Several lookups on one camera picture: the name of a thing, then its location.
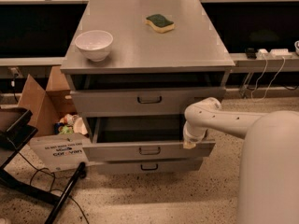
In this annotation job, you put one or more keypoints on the grey drawer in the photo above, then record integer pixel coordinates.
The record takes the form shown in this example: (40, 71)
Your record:
(139, 102)
(146, 167)
(141, 138)

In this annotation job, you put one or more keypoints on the white bowl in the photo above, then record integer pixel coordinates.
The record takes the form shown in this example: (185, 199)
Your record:
(95, 45)

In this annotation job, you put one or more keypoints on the brown cardboard box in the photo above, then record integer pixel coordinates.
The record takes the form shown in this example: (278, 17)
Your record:
(58, 152)

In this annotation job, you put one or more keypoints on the grey top drawer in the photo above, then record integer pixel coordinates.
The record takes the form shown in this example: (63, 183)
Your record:
(139, 102)

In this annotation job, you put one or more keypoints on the grey drawer cabinet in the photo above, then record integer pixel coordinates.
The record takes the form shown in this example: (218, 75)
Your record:
(191, 55)

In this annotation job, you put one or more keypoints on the black adapter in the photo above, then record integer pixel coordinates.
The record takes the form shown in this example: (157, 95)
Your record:
(250, 53)

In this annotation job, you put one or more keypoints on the green yellow sponge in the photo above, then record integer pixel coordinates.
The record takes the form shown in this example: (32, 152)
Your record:
(160, 23)

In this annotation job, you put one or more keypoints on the clutter in box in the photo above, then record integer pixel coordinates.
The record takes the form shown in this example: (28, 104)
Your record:
(70, 124)

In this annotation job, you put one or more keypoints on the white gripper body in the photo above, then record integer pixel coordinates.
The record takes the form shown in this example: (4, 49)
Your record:
(192, 136)

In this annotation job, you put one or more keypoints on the grey bottom drawer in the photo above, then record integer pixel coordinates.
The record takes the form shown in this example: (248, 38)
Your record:
(146, 167)

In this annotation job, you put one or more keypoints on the white power strip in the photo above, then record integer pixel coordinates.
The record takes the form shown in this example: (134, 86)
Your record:
(273, 54)

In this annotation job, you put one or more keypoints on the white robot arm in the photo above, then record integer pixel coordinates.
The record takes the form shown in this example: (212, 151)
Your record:
(269, 165)

